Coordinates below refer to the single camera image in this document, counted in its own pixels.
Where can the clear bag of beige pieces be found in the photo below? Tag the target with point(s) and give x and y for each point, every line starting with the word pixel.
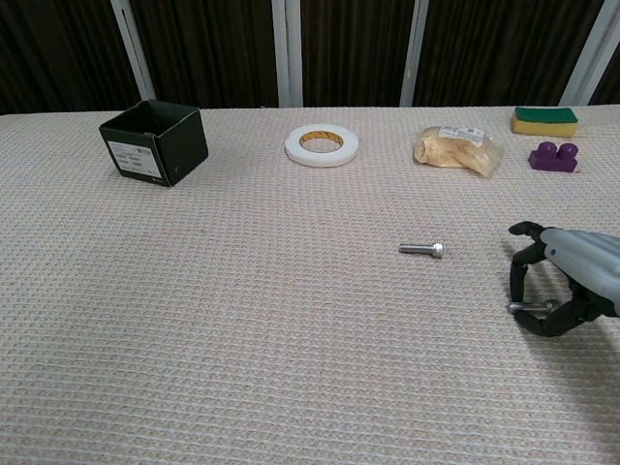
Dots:
pixel 450 152

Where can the silver bolt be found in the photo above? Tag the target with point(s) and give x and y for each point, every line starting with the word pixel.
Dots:
pixel 530 306
pixel 423 249

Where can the white tape roll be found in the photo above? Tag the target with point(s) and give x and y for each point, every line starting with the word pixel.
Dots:
pixel 295 150

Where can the dark pleated curtain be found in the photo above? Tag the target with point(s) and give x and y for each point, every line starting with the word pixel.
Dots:
pixel 218 48

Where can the black open cardboard box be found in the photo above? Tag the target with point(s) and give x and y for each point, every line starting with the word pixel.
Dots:
pixel 179 145

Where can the green yellow sponge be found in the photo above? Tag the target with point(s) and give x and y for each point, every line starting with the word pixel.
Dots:
pixel 542 127

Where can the beige woven table cloth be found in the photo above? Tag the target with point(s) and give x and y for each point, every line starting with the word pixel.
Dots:
pixel 242 315

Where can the grey metal frame post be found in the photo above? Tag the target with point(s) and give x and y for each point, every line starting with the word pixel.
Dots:
pixel 287 48
pixel 593 48
pixel 133 48
pixel 415 48

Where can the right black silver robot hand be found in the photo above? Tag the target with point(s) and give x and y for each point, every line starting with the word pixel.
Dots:
pixel 591 271

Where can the purple plastic building block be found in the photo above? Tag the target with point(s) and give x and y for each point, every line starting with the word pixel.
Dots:
pixel 552 162

